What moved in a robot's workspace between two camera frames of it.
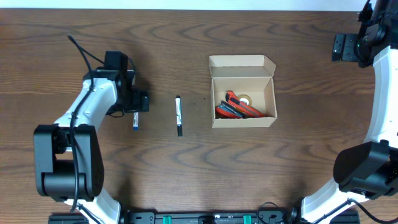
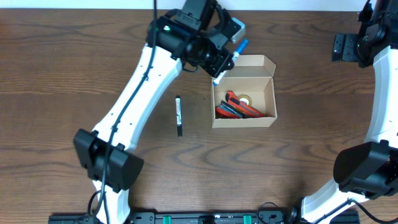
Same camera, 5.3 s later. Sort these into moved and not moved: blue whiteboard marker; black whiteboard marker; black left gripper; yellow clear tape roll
Moved: blue whiteboard marker; black left gripper
Not moved: yellow clear tape roll; black whiteboard marker
